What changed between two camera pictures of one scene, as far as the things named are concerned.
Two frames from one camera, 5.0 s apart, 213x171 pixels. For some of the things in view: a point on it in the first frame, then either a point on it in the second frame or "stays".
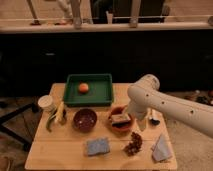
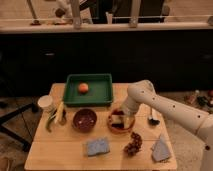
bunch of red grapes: x=135 y=144 stays
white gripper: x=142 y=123 to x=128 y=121
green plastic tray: x=88 y=90 stays
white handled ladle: x=154 y=120 stays
